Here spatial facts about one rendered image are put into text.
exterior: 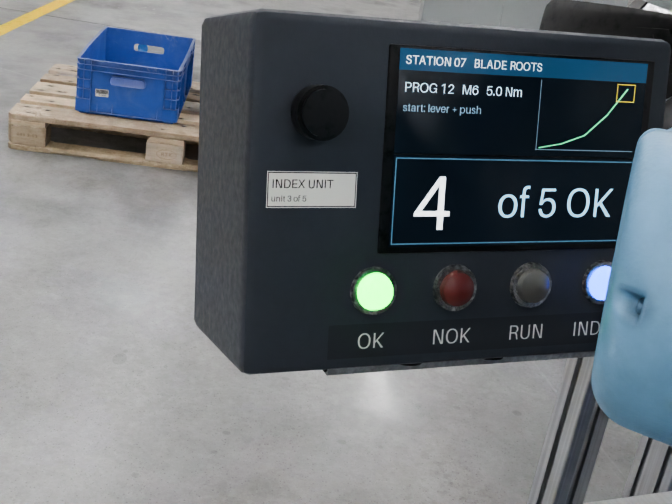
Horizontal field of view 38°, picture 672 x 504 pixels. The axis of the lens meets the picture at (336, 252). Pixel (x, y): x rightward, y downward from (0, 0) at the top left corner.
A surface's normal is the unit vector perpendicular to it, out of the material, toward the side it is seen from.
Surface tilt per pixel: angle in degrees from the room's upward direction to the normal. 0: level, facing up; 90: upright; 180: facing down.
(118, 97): 90
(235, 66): 90
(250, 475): 0
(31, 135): 89
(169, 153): 90
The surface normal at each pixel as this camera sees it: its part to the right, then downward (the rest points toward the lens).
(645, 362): -0.47, 0.42
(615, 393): -0.76, 0.51
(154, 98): 0.04, 0.41
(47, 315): 0.14, -0.90
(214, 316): -0.93, 0.02
